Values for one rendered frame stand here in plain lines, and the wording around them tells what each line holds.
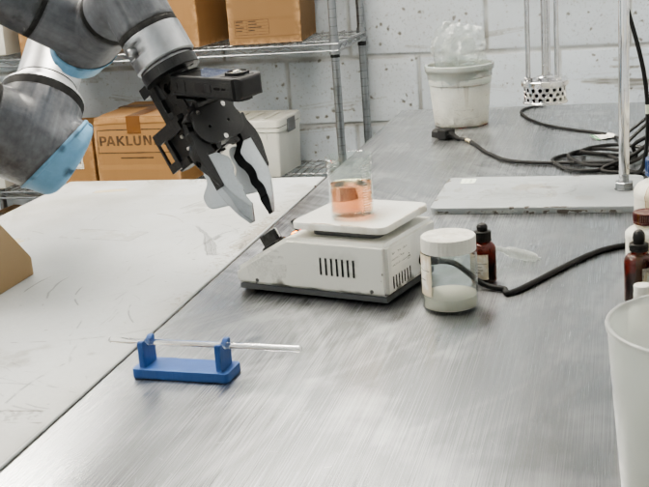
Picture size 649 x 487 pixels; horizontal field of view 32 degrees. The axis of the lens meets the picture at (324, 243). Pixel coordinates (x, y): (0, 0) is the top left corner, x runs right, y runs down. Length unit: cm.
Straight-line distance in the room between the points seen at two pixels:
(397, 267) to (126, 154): 247
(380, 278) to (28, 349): 38
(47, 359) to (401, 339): 36
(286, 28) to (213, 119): 215
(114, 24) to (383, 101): 248
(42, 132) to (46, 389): 50
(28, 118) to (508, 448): 85
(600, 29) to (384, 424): 283
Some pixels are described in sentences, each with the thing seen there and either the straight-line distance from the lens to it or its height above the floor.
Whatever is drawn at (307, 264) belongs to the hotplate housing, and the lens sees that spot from 126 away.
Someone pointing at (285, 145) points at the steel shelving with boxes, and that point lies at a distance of 360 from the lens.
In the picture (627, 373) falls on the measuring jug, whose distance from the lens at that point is 70.
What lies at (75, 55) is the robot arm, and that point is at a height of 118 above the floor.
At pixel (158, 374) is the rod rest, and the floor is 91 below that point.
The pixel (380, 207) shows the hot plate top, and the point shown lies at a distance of 130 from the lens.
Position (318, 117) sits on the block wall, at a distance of 384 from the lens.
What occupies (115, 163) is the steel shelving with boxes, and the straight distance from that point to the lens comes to 366.
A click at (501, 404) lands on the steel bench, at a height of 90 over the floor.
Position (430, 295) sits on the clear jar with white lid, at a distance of 119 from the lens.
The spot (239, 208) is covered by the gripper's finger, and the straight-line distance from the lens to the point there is 129.
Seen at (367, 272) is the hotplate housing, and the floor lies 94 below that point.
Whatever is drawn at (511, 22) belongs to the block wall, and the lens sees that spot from 369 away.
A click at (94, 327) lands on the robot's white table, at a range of 126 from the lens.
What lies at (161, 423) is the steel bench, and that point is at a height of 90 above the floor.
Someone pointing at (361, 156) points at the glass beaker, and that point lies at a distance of 123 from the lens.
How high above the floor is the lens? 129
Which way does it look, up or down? 15 degrees down
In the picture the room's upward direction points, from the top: 4 degrees counter-clockwise
